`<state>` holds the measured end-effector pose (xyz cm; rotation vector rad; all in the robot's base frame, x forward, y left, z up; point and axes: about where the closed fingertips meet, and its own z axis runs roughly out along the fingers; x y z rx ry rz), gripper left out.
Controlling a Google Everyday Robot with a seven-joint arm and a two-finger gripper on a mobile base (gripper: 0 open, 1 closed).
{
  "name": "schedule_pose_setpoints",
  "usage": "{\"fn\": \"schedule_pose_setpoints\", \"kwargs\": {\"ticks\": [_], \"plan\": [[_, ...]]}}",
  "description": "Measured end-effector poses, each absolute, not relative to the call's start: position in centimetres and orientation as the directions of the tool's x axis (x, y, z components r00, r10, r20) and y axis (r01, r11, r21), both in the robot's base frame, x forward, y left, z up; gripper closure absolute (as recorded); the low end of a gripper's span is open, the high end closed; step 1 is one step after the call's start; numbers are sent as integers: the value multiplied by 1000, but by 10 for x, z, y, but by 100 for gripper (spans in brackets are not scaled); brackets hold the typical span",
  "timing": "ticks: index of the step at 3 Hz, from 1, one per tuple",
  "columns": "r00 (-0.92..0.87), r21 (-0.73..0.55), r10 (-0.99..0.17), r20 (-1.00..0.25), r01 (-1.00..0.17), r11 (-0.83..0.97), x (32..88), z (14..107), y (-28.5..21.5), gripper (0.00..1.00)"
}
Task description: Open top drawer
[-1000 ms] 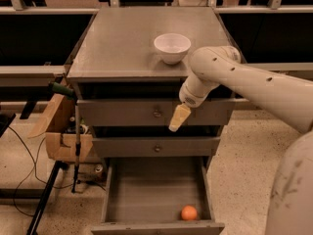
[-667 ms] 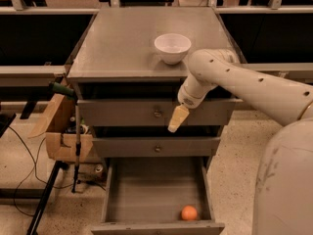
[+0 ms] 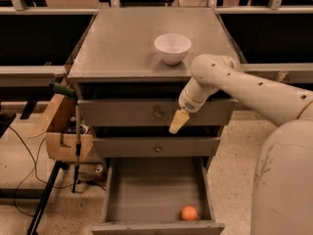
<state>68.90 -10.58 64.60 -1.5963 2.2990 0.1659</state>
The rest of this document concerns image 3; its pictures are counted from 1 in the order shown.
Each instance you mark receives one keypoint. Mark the grey top drawer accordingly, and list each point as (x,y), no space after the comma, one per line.
(150,112)

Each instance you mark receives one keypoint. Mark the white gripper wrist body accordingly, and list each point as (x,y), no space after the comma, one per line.
(190,104)

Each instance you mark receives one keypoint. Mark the grey bottom drawer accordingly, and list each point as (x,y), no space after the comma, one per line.
(145,196)

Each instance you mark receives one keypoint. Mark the white ceramic bowl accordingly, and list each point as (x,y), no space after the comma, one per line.
(172,48)

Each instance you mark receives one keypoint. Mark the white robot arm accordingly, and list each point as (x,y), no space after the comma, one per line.
(282,195)

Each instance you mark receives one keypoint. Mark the grey drawer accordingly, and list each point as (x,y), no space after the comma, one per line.
(129,147)
(150,112)
(145,196)

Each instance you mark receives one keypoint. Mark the black tripod leg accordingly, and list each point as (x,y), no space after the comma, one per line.
(32,229)

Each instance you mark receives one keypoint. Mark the green handled pole tool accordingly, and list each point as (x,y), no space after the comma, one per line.
(77,131)

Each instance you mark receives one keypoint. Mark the grey middle drawer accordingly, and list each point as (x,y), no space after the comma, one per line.
(129,147)

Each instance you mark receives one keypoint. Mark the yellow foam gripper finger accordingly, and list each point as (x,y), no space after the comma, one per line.
(180,118)

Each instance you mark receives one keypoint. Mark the orange ball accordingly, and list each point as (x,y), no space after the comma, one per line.
(189,213)

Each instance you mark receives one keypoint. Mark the grey metal drawer cabinet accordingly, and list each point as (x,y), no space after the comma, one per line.
(118,60)

